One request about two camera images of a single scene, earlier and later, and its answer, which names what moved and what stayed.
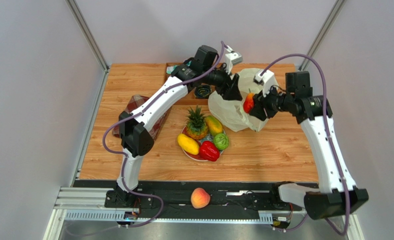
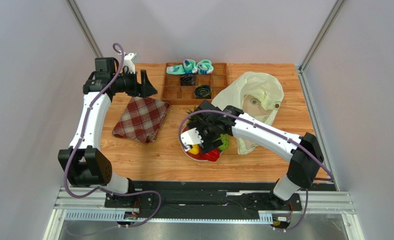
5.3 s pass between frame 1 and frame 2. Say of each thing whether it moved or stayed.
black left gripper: moved
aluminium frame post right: stayed
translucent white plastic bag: moved
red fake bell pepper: stayed
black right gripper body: moved
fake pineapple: stayed
